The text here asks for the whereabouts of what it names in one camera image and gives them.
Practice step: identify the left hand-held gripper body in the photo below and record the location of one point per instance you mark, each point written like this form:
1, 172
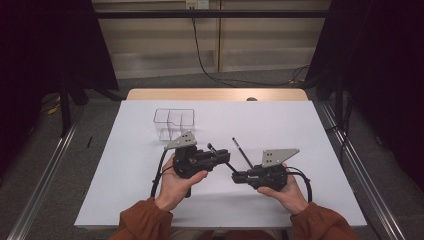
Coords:
186, 160

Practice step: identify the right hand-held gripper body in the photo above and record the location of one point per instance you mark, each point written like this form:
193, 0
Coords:
271, 175

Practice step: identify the thin black brush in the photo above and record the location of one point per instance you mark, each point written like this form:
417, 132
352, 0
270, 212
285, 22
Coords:
241, 152

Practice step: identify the clear plastic organizer box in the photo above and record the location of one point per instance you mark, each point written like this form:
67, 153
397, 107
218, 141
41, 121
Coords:
166, 123

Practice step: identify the person's right hand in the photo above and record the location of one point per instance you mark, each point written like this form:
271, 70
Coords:
291, 196

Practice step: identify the person's left hand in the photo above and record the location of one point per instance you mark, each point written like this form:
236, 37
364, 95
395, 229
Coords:
173, 190

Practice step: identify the white table mat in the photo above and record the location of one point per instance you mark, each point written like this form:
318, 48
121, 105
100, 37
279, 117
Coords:
300, 133

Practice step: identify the dark round table grommet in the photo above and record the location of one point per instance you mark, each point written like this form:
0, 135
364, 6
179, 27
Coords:
251, 99

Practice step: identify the black horizontal bar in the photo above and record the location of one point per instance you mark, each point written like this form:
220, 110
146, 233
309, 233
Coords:
233, 14

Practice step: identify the black curtain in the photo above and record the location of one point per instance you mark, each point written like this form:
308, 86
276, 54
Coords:
383, 66
33, 50

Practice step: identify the aluminium floor rail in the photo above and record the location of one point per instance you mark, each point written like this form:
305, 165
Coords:
45, 180
390, 221

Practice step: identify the white wall outlet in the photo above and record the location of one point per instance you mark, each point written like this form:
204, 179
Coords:
196, 4

